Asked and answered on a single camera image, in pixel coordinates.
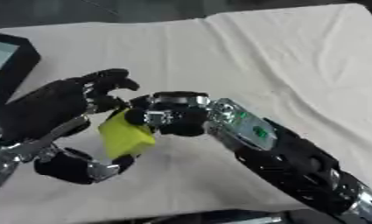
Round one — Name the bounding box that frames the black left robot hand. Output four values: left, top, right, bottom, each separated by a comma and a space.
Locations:
0, 68, 142, 186

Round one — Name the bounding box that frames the black box with white inside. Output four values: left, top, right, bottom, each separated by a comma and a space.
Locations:
0, 31, 44, 116

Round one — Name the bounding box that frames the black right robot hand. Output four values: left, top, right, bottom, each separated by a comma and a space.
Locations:
123, 91, 212, 137

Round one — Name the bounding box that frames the yellow-green block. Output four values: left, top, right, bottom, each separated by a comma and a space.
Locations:
96, 108, 158, 160

